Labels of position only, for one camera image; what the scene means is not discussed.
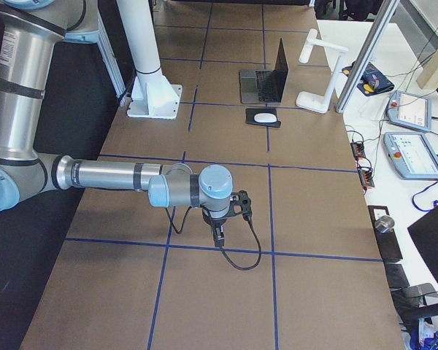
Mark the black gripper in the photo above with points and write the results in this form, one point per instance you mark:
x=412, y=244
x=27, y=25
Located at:
x=212, y=220

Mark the white computer mouse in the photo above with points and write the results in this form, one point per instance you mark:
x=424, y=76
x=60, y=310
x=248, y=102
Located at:
x=265, y=117

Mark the black mouse pad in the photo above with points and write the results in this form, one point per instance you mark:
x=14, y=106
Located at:
x=250, y=112

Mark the grey laptop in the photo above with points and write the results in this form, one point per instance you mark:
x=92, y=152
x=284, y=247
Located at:
x=265, y=86

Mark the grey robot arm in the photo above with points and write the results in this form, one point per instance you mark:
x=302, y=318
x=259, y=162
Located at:
x=44, y=132

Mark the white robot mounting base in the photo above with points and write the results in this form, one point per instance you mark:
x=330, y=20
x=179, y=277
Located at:
x=152, y=96

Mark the silver metal cylinder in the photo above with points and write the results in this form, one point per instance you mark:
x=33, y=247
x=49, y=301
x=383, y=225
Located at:
x=384, y=224

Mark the black power strip with plugs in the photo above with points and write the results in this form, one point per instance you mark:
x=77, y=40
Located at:
x=358, y=151

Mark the near teach pendant tablet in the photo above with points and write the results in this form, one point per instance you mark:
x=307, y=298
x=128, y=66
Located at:
x=411, y=155

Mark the teach pendant tablet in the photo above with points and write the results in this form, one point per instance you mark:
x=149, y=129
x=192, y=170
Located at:
x=411, y=155
x=409, y=111

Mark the navy space print pouch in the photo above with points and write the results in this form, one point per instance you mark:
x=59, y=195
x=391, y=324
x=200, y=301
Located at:
x=374, y=82

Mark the far teach pendant tablet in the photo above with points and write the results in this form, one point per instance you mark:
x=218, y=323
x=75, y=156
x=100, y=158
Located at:
x=409, y=111

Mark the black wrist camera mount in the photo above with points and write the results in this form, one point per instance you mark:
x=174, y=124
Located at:
x=240, y=204

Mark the aluminium frame post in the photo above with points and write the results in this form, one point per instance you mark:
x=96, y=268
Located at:
x=386, y=12

